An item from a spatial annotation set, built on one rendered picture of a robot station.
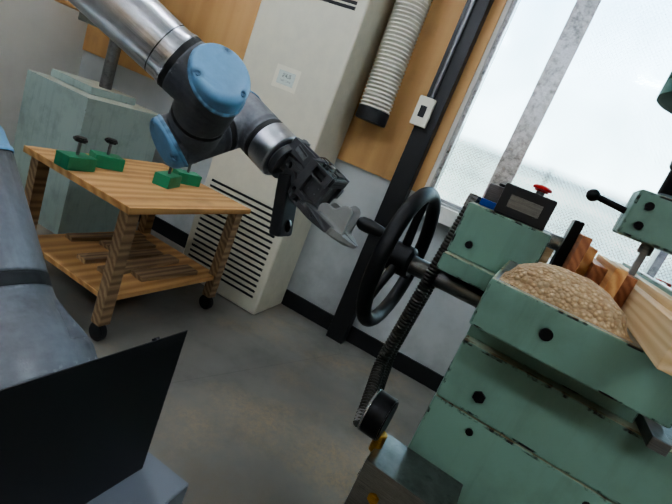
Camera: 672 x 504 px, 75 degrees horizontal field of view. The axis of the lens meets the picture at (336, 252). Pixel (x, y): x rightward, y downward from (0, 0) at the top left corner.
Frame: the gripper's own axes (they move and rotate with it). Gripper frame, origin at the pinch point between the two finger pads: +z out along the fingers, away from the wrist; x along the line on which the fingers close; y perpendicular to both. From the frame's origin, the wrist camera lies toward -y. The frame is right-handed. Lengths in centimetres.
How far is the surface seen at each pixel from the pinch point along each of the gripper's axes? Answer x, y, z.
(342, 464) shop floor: 57, -75, 33
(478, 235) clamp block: 5.3, 15.7, 13.7
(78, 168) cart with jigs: 31, -66, -100
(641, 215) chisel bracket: 7.8, 33.4, 27.5
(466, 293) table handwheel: 9.5, 6.6, 19.2
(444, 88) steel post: 133, 36, -52
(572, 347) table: -17.7, 17.0, 30.3
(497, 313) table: -17.7, 14.0, 22.9
